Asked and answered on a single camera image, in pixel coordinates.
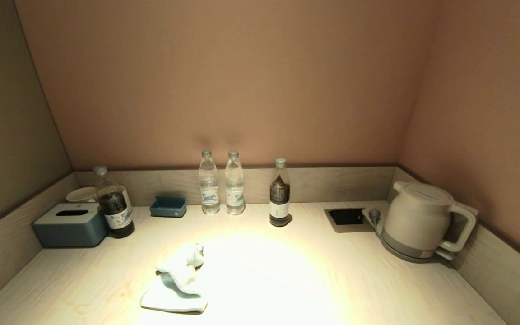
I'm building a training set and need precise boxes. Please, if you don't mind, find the light grey-white cleaning cloth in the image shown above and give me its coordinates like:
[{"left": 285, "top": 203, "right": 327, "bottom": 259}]
[{"left": 140, "top": 242, "right": 208, "bottom": 314}]

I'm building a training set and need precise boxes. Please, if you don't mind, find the clear water bottle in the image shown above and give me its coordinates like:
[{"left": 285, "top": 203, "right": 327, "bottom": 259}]
[
  {"left": 225, "top": 151, "right": 246, "bottom": 215},
  {"left": 198, "top": 149, "right": 221, "bottom": 214}
]

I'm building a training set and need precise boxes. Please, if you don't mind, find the dark drink bottle barcode label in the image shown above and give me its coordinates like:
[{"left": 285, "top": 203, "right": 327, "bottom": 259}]
[{"left": 269, "top": 158, "right": 292, "bottom": 227}]

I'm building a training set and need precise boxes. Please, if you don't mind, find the small blue plastic tray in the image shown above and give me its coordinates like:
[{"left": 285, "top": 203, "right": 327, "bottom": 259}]
[{"left": 149, "top": 195, "right": 187, "bottom": 218}]

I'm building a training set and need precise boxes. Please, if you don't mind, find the recessed black power socket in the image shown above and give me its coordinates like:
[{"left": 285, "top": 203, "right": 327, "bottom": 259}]
[{"left": 324, "top": 208, "right": 376, "bottom": 233}]

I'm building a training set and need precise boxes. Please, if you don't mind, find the grey kettle power plug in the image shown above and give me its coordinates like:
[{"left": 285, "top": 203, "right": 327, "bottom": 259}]
[{"left": 369, "top": 208, "right": 383, "bottom": 237}]

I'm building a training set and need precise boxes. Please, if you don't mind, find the dark drink bottle blue-print label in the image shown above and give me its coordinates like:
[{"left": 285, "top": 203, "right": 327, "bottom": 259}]
[{"left": 92, "top": 166, "right": 135, "bottom": 239}]

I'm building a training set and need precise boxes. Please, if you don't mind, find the grey kettle base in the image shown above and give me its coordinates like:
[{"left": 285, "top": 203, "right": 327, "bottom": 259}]
[{"left": 380, "top": 225, "right": 454, "bottom": 264}]

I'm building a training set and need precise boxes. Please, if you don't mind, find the white electric kettle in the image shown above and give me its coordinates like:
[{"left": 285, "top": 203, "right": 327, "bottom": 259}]
[{"left": 384, "top": 181, "right": 478, "bottom": 253}]

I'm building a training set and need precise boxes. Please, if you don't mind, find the blue-grey tissue box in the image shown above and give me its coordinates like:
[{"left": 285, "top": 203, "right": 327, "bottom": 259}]
[{"left": 33, "top": 203, "right": 108, "bottom": 248}]

